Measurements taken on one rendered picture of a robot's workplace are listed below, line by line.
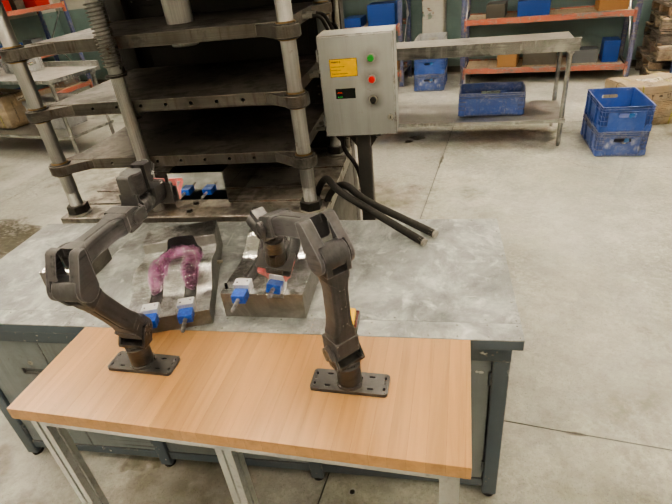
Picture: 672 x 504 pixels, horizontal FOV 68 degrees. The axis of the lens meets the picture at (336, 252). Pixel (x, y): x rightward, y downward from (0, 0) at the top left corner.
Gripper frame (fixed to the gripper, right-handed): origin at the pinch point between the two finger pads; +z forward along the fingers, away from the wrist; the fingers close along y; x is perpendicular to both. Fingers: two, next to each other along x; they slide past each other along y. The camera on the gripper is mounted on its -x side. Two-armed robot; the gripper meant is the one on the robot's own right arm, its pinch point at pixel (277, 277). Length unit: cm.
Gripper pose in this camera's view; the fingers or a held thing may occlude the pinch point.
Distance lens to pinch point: 148.0
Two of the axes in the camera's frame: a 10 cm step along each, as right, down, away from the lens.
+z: -0.3, 5.9, 8.1
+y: -9.8, -1.7, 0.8
